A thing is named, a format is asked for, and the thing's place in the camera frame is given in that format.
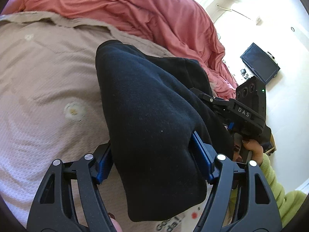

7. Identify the black printed sweatshirt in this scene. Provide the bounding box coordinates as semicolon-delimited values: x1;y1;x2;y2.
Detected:
95;40;234;222

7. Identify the green right sleeve forearm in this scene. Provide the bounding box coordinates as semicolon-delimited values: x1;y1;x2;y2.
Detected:
228;153;306;229

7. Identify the right hand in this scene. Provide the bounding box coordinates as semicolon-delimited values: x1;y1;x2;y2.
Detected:
232;139;263;166

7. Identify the left hand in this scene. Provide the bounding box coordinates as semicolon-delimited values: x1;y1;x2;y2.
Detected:
108;213;123;232

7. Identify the black monitor screen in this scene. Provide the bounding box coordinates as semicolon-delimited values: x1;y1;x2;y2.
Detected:
240;43;280;85

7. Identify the beige strawberry print blanket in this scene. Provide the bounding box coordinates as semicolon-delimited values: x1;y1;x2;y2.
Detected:
1;12;172;226

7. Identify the salmon red duvet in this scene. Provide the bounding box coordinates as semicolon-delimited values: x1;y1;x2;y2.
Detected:
3;0;237;100

